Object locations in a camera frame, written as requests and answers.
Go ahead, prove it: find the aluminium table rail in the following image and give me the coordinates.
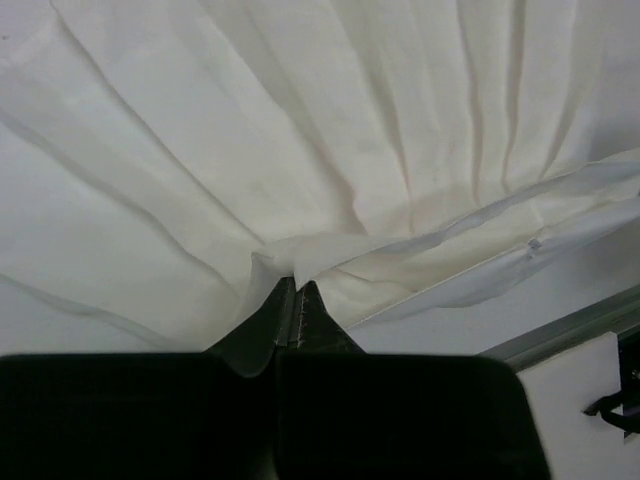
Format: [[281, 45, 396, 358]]
[[480, 285, 639, 372]]

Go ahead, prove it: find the white skirt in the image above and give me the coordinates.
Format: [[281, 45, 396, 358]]
[[1, 1, 639, 350]]

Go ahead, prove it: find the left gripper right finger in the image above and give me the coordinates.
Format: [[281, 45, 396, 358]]
[[274, 283, 550, 479]]

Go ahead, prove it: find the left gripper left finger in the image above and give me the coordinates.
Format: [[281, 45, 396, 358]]
[[1, 278, 295, 479]]

